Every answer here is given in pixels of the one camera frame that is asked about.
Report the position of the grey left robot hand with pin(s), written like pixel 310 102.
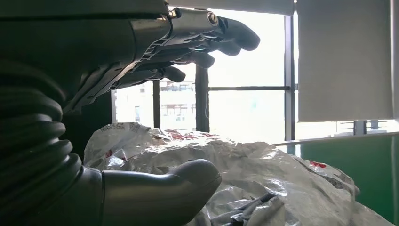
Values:
pixel 93 46

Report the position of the grey parcel bag red logo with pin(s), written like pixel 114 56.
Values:
pixel 265 174

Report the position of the green conveyor belt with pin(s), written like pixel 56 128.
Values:
pixel 358 165

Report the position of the white roller blind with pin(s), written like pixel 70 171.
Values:
pixel 343 62
pixel 233 6

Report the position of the dark window frame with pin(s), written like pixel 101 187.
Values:
pixel 202 103

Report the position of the aluminium conveyor frame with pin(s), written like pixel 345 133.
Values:
pixel 343 138

